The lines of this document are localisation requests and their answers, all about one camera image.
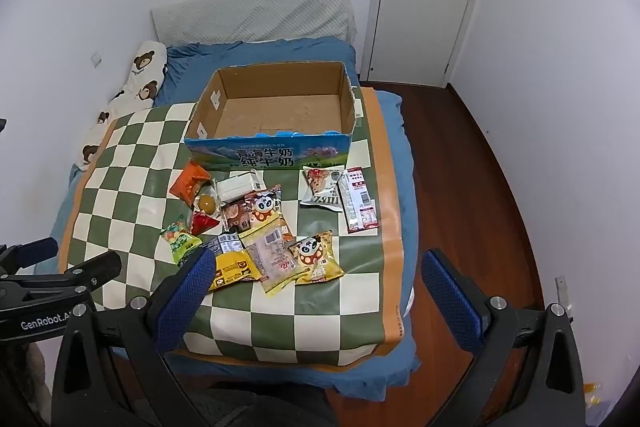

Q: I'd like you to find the bear print pillow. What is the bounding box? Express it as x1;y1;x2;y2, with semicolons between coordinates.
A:
75;40;168;172

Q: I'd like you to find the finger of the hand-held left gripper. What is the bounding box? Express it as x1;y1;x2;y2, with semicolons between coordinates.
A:
0;251;122;305
0;237;59;278

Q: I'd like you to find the white cookie packet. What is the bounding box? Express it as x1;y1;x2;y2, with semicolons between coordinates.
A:
300;166;347;212

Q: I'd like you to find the person's dark grey clothing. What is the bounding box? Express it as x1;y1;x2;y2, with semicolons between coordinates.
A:
190;384;341;427

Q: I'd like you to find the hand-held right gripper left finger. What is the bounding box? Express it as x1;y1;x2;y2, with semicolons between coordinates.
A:
50;247;221;427

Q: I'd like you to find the green fruit candy bag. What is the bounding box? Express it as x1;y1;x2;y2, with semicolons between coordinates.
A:
160;214;203;265

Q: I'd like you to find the white snack packet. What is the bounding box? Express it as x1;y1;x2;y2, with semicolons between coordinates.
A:
215;169;266;202

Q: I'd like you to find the blue printed cardboard box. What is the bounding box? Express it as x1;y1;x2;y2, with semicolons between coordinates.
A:
183;61;362;171

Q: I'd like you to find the clear yellow-edged snack packet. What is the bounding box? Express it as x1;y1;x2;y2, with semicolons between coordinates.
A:
239;217;311;298

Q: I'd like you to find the black snack packet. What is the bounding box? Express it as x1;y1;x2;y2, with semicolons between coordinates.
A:
202;231;246;258

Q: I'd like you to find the white textured pillow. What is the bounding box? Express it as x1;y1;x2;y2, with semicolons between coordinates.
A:
151;0;357;48

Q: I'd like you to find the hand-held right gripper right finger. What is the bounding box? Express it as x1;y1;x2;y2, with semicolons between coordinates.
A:
421;248;586;427

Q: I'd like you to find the braised egg packet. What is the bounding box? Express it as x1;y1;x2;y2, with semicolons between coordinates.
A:
187;187;222;235

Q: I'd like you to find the red white sachet packet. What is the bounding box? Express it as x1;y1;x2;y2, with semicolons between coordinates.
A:
339;167;380;234

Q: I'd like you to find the yellow panda snack packet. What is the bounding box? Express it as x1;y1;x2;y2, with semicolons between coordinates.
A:
286;230;347;285

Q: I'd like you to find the blue bed sheet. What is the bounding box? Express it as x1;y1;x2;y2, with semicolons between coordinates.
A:
50;36;423;400

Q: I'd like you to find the orange panda snack packet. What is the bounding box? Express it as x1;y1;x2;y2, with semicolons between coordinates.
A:
245;184;296;243

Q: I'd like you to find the brown snack packet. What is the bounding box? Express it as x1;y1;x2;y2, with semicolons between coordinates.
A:
220;199;256;233

